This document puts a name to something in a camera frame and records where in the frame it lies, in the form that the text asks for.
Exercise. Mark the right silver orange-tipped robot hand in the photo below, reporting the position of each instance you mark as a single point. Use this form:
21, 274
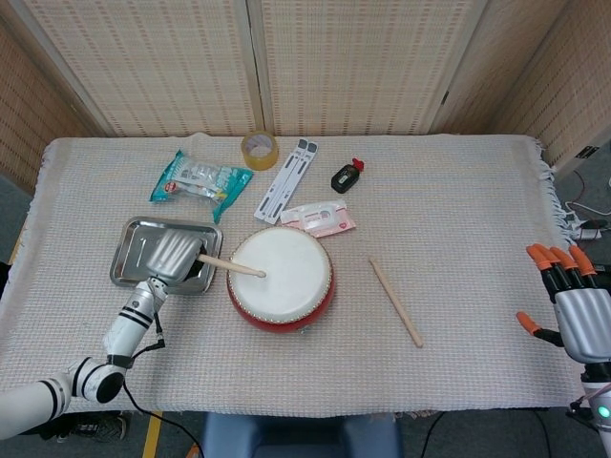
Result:
584, 324

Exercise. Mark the left silver black-fingered robot hand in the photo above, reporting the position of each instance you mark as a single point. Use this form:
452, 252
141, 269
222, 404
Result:
172, 255

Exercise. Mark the wooden drumstick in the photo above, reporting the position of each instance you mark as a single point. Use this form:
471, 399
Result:
396, 303
234, 266

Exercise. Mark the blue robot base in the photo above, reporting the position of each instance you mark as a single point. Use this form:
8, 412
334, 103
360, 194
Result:
296, 436

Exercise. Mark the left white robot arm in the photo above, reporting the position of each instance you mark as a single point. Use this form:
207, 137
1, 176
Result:
126, 329

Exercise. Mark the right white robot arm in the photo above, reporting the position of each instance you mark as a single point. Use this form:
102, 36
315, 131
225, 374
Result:
599, 405

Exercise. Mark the stainless steel tray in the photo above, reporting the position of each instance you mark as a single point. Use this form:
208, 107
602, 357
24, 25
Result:
136, 248

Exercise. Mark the red drum with white skin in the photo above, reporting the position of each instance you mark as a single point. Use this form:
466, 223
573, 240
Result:
281, 291

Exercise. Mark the teal snack packet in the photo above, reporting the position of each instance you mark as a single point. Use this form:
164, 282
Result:
200, 179

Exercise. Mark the white power strip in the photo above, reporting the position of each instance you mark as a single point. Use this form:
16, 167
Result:
588, 234

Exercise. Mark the white folding stand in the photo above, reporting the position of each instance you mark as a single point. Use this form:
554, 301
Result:
281, 183

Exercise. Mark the yellowish packing tape roll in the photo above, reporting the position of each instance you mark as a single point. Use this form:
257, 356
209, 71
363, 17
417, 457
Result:
267, 160

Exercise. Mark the pink wet wipes pack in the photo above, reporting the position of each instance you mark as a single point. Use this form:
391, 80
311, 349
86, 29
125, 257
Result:
320, 219

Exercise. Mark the white woven tablecloth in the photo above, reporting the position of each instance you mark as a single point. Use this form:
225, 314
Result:
477, 214

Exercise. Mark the black bottle with red cap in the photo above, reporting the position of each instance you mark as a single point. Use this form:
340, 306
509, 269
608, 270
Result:
343, 180

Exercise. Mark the black shoe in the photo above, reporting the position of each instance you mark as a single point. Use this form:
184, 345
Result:
95, 427

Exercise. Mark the bamboo folding screen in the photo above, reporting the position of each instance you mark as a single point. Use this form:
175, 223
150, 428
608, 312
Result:
167, 67

